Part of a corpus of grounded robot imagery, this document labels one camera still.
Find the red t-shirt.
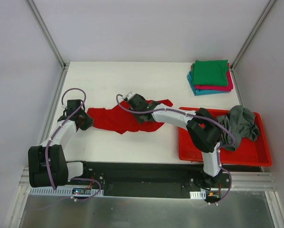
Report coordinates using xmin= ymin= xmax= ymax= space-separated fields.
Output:
xmin=87 ymin=105 xmax=164 ymax=134

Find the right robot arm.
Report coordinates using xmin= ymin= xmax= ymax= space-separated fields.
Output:
xmin=124 ymin=92 xmax=221 ymax=188

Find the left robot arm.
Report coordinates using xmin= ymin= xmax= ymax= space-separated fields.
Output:
xmin=28 ymin=99 xmax=94 ymax=189

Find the teal folded t-shirt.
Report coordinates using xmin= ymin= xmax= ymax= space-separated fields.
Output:
xmin=186 ymin=70 xmax=234 ymax=96

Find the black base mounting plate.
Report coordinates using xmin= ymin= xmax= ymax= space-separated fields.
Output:
xmin=63 ymin=161 xmax=233 ymax=198

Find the green folded t-shirt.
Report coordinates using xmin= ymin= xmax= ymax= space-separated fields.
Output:
xmin=193 ymin=60 xmax=228 ymax=86

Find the magenta folded t-shirt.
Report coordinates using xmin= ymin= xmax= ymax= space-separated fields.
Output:
xmin=191 ymin=60 xmax=233 ymax=92

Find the grey crumpled t-shirt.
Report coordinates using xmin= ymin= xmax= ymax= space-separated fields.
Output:
xmin=216 ymin=105 xmax=260 ymax=152

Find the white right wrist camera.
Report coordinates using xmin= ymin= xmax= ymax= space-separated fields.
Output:
xmin=123 ymin=92 xmax=136 ymax=101

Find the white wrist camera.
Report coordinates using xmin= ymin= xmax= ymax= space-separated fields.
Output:
xmin=61 ymin=103 xmax=67 ymax=109
xmin=123 ymin=92 xmax=136 ymax=101

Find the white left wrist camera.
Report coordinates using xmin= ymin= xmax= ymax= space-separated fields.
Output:
xmin=61 ymin=103 xmax=67 ymax=109

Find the left white cable duct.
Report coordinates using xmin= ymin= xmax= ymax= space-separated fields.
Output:
xmin=30 ymin=187 xmax=104 ymax=198

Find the white cable duct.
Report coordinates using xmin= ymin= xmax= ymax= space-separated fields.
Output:
xmin=30 ymin=187 xmax=104 ymax=198
xmin=189 ymin=190 xmax=206 ymax=200

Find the right white cable duct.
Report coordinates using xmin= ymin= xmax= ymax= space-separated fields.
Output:
xmin=189 ymin=190 xmax=206 ymax=200

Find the left aluminium frame post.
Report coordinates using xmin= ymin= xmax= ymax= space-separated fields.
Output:
xmin=25 ymin=0 xmax=66 ymax=69

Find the aluminium frame post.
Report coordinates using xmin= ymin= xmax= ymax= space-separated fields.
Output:
xmin=231 ymin=0 xmax=278 ymax=70
xmin=25 ymin=0 xmax=66 ymax=69

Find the right aluminium frame post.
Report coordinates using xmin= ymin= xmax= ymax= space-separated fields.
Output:
xmin=231 ymin=0 xmax=278 ymax=70

